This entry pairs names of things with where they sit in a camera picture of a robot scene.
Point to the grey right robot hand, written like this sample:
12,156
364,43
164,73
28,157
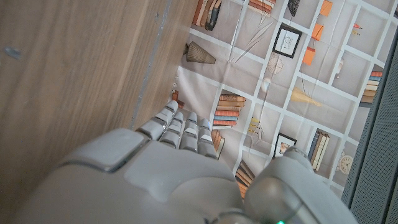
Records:
155,186

